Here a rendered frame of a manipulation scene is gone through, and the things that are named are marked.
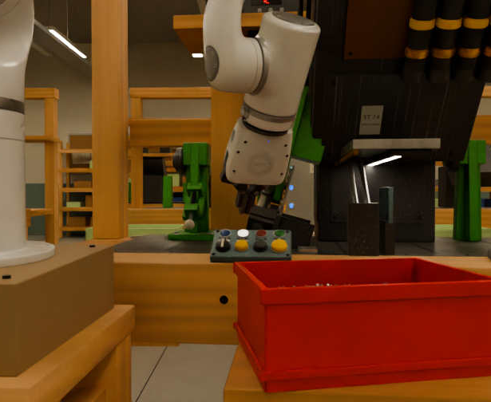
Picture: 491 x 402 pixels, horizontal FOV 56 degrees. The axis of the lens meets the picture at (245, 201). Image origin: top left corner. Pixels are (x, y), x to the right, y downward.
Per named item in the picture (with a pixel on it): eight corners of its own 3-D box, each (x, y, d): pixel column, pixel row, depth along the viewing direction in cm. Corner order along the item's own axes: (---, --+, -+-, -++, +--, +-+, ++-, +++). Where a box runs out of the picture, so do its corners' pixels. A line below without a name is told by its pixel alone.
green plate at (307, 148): (315, 183, 106) (339, 93, 105) (280, 174, 106) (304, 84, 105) (312, 185, 117) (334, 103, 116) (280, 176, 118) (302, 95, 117)
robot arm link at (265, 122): (247, 113, 67) (243, 132, 69) (303, 120, 70) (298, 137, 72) (235, 90, 74) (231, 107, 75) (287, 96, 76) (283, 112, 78)
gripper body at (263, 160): (240, 125, 69) (226, 187, 75) (304, 131, 72) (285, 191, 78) (231, 103, 74) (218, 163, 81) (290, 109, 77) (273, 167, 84)
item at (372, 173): (436, 242, 120) (437, 110, 119) (317, 242, 122) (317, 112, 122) (416, 236, 138) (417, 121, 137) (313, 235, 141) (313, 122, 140)
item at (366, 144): (440, 155, 86) (440, 138, 86) (352, 155, 88) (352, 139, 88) (392, 166, 125) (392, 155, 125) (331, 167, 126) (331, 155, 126)
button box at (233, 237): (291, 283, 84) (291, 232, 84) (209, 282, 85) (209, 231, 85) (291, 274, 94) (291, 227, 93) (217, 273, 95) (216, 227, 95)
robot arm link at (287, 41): (253, 116, 67) (306, 116, 71) (276, 23, 59) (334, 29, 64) (230, 92, 72) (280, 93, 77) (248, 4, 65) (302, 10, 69)
